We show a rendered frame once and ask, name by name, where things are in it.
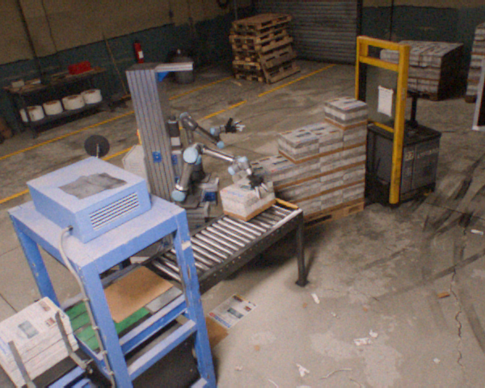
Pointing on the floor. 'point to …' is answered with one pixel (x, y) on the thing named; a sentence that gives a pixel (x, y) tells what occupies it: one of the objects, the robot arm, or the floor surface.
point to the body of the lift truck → (415, 150)
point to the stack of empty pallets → (260, 39)
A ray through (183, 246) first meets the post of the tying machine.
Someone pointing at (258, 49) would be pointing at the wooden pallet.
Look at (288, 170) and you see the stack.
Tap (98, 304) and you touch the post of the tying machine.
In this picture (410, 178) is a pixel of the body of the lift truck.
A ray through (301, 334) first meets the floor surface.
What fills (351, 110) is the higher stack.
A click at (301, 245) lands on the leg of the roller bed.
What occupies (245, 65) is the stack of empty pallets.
